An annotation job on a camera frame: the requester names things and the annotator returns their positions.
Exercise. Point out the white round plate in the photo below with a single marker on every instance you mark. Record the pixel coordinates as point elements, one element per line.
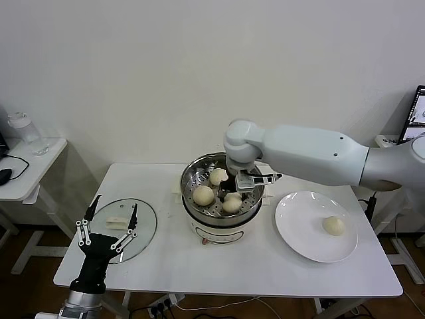
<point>299,226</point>

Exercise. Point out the white steamed baozi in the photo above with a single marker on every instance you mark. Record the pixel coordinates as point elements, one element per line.
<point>231,204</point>
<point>203,195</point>
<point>216,176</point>
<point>334,226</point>

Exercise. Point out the white side table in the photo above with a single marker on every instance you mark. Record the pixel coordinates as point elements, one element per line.
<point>378,141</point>
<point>36,166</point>

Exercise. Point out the clear plastic water bottle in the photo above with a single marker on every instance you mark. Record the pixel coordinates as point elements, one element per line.
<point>30,136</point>

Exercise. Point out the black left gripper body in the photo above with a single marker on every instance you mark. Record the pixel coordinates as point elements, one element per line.
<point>96,262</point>

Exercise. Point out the white electric cooking pot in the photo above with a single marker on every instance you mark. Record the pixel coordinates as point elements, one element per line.
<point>219,232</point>

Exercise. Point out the stainless steel steamer basket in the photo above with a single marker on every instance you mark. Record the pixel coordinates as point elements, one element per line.
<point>199,212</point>

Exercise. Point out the black computer mouse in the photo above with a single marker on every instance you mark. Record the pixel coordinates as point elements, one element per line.
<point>5,176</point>

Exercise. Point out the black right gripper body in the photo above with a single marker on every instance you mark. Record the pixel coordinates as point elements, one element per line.
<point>229,186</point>

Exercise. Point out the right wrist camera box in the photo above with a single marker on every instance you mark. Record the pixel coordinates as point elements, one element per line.
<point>245,182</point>

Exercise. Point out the white power strip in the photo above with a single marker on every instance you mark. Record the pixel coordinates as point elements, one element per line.
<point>164,304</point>

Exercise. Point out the round glass pot lid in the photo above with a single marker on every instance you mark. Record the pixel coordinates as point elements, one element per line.
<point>142,226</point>

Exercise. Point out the open laptop computer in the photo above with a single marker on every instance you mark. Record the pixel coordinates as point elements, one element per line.
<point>416,116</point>

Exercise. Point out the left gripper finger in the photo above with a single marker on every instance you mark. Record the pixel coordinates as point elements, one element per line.
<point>133,219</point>
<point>83,231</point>

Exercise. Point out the white main table legs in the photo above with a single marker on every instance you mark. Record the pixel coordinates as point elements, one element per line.
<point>127,300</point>

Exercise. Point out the black electronic device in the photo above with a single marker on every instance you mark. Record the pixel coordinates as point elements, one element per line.
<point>2,144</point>

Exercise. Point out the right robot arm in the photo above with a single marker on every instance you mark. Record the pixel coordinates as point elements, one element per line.
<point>308,153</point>

